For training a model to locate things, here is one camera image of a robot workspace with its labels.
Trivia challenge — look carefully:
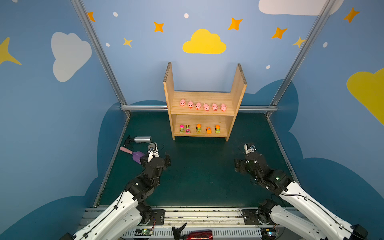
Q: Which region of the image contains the right green circuit board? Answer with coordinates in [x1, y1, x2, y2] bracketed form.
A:
[261, 228, 278, 240]

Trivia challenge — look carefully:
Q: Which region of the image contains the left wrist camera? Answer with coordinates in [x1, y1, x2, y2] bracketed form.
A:
[148, 143, 159, 162]

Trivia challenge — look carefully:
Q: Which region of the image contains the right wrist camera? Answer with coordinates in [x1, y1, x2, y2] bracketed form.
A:
[244, 143, 257, 154]

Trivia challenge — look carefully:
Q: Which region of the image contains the silver spray bottle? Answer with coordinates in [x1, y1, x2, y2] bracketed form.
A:
[123, 136, 152, 147]

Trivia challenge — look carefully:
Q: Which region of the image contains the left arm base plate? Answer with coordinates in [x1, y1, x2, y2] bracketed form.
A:
[140, 209, 165, 227]

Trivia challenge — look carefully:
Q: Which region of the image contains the pink toy pig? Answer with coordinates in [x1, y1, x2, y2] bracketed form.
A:
[180, 99, 186, 107]
[212, 103, 219, 111]
[195, 102, 202, 110]
[188, 101, 194, 109]
[221, 104, 227, 112]
[203, 104, 210, 112]

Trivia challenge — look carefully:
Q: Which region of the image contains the orange green toy car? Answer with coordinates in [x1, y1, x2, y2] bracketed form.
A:
[215, 125, 221, 134]

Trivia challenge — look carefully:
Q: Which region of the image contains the wooden two-tier shelf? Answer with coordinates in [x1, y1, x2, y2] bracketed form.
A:
[163, 62, 247, 141]

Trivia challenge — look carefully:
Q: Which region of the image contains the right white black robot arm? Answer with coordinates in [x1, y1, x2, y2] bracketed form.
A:
[235, 150, 368, 240]

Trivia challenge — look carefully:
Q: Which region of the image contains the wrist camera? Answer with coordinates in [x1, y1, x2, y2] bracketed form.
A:
[244, 143, 257, 154]
[148, 143, 159, 162]

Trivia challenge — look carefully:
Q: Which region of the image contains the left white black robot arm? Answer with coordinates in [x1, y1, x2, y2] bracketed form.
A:
[61, 154, 171, 240]

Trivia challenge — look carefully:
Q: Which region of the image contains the pink green toy truck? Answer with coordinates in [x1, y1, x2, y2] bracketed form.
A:
[179, 125, 185, 133]

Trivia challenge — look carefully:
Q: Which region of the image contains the purple pink toy shovel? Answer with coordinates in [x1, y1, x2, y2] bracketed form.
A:
[120, 147, 146, 165]

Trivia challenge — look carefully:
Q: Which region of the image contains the left green circuit board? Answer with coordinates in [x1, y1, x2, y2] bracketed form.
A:
[134, 229, 154, 238]

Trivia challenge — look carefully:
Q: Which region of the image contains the green orange toy truck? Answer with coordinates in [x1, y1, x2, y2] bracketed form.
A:
[196, 124, 202, 133]

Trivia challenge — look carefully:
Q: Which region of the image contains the red black clamp tool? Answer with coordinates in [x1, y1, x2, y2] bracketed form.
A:
[172, 223, 214, 240]

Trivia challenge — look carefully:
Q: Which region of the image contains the green circuit board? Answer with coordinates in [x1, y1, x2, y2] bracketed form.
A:
[134, 229, 154, 238]
[261, 228, 278, 240]

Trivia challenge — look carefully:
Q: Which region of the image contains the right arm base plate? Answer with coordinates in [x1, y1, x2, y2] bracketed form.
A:
[241, 209, 276, 225]

